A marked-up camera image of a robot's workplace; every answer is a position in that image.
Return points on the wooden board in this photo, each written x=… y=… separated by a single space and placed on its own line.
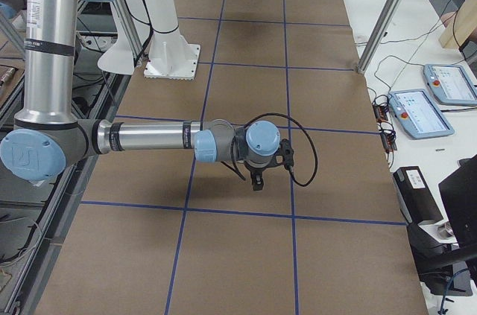
x=460 y=27

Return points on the aluminium frame post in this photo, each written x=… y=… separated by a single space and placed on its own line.
x=377 y=34

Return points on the black monitor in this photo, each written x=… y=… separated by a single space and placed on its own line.
x=458 y=193

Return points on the black box with label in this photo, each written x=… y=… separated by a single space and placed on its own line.
x=416 y=201

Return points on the small electronics board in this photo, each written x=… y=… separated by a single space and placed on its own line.
x=380 y=112

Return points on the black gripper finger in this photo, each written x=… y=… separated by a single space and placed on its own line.
x=257 y=181

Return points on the teach pendant tablet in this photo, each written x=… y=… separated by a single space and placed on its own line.
x=418 y=114
x=450 y=84

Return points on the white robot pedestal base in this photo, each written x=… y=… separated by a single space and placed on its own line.
x=149 y=30

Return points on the far teach pendant tablet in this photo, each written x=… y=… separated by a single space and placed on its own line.
x=450 y=84

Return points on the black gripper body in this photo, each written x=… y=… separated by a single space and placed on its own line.
x=256 y=172

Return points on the near teach pendant tablet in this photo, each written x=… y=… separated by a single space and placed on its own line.
x=418 y=114

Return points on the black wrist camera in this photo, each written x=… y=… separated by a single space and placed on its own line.
x=285 y=155

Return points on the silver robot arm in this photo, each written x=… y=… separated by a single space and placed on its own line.
x=59 y=123

